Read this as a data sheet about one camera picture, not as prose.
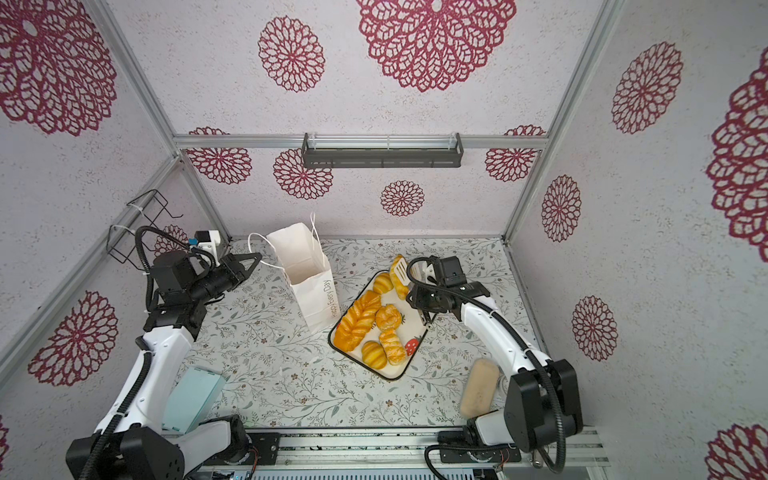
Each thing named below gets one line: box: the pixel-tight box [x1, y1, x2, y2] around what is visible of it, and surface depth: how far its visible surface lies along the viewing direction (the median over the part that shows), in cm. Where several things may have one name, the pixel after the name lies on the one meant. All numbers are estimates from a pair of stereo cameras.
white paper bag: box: [247, 212, 341, 333], surface depth 87 cm
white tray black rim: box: [328, 270, 429, 381], surface depth 94 cm
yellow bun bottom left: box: [361, 341, 387, 370], surface depth 87 cm
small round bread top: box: [373, 272, 394, 294], surface depth 105 cm
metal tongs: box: [394, 256, 411, 286], surface depth 90 cm
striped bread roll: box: [390, 254, 409, 301], surface depth 91 cm
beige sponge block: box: [460, 358, 500, 419], surface depth 82 cm
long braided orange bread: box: [334, 290, 382, 352], surface depth 95 cm
